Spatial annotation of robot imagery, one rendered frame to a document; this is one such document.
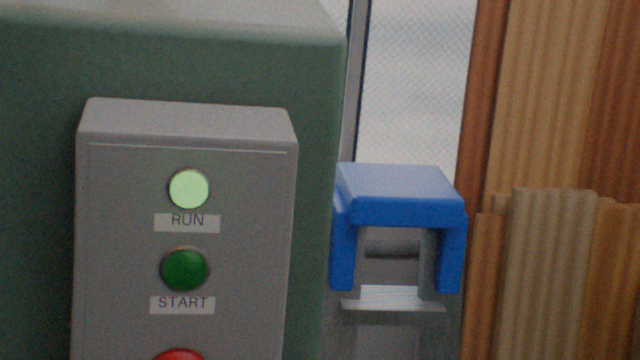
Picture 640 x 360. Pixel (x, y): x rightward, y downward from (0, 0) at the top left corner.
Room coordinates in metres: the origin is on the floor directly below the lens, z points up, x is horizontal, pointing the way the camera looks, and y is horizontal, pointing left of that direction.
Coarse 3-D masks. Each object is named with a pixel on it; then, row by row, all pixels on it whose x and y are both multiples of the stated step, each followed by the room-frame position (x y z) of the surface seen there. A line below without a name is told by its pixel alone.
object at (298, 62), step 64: (0, 0) 0.50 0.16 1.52; (64, 0) 0.52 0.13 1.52; (128, 0) 0.54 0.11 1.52; (192, 0) 0.56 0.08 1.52; (256, 0) 0.59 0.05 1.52; (0, 64) 0.49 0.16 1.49; (64, 64) 0.49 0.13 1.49; (128, 64) 0.50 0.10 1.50; (192, 64) 0.50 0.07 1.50; (256, 64) 0.51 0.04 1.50; (320, 64) 0.51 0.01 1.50; (0, 128) 0.49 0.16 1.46; (64, 128) 0.49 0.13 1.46; (320, 128) 0.51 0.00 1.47; (0, 192) 0.49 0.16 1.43; (64, 192) 0.49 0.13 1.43; (320, 192) 0.51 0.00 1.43; (0, 256) 0.49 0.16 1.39; (64, 256) 0.49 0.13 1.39; (320, 256) 0.52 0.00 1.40; (0, 320) 0.49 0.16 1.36; (64, 320) 0.50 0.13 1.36; (320, 320) 0.52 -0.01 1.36
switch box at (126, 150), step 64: (128, 128) 0.45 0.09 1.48; (192, 128) 0.46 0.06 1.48; (256, 128) 0.46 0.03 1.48; (128, 192) 0.44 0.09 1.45; (256, 192) 0.45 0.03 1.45; (128, 256) 0.44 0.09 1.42; (256, 256) 0.45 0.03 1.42; (128, 320) 0.44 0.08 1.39; (192, 320) 0.44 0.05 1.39; (256, 320) 0.45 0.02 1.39
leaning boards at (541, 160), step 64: (512, 0) 1.87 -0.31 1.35; (576, 0) 1.88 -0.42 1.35; (512, 64) 1.86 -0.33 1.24; (576, 64) 1.88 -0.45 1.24; (512, 128) 1.86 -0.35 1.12; (576, 128) 1.88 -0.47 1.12; (512, 192) 1.75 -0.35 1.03; (576, 192) 1.75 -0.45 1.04; (512, 256) 1.72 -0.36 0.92; (576, 256) 1.74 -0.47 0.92; (512, 320) 1.72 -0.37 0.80; (576, 320) 1.74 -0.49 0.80
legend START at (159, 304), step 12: (156, 300) 0.44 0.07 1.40; (168, 300) 0.44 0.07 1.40; (180, 300) 0.44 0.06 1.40; (192, 300) 0.44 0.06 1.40; (204, 300) 0.44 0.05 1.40; (156, 312) 0.44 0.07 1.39; (168, 312) 0.44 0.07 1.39; (180, 312) 0.44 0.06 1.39; (192, 312) 0.44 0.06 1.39; (204, 312) 0.44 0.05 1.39
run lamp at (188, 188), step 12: (192, 168) 0.44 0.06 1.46; (168, 180) 0.44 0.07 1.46; (180, 180) 0.44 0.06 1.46; (192, 180) 0.44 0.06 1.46; (204, 180) 0.44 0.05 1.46; (168, 192) 0.44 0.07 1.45; (180, 192) 0.44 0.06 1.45; (192, 192) 0.44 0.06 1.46; (204, 192) 0.44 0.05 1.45; (180, 204) 0.44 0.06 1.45; (192, 204) 0.44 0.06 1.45
